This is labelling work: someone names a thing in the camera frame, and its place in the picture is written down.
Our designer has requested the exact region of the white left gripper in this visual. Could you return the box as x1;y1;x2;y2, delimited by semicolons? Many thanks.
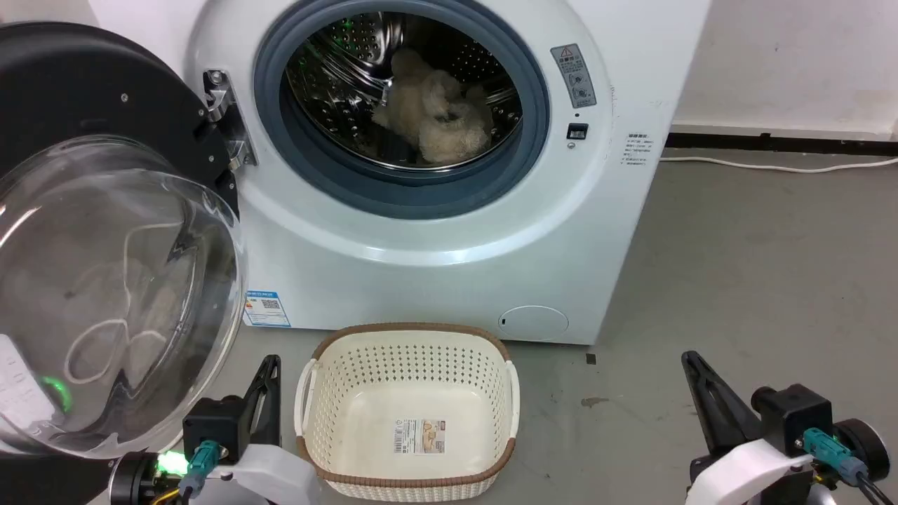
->
202;355;322;505

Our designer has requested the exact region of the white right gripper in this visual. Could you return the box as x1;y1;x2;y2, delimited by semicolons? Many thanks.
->
681;351;815;505

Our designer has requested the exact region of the black washer door glass bowl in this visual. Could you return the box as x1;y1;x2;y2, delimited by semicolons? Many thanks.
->
0;21;248;505

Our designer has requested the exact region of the white front-load washing machine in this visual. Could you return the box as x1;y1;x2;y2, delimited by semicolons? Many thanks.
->
88;0;713;346

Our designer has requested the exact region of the metal door hinge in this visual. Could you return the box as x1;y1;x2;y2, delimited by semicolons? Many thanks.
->
202;69;257;169

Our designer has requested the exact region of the blue energy label sticker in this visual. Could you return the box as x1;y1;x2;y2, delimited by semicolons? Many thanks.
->
243;290;292;328

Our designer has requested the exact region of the basket product label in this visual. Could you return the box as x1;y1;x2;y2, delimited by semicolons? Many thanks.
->
393;419;447;455

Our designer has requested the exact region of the cream plastic laundry basket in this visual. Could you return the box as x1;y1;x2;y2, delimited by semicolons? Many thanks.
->
293;323;521;503

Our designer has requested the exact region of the round drain filter cover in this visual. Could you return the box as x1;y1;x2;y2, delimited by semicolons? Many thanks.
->
500;305;570;343

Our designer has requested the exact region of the black baseboard strip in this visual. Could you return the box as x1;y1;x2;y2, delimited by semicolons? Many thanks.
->
665;132;898;156

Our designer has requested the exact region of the small printed text sticker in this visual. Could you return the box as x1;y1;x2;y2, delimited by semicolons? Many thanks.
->
621;132;657;169

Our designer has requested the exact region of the steel perforated drum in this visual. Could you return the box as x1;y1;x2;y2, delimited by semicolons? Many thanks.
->
286;11;523;171

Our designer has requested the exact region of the cream plush toy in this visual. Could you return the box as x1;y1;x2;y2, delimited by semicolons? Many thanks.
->
370;48;494;166

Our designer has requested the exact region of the grey warning sticker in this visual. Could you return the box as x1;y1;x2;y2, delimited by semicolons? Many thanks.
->
550;43;598;109

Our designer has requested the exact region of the teal plug left camera cable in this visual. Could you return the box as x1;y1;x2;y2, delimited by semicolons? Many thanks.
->
178;440;222;503

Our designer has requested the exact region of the teal plug camera cable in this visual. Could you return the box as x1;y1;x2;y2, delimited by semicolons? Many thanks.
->
803;429;898;505
178;440;222;503

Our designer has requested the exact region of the teal plug right camera cable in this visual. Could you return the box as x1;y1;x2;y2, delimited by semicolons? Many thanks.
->
803;429;898;505

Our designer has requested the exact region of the white floor cable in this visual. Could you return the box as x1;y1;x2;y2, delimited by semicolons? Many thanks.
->
658;156;898;173

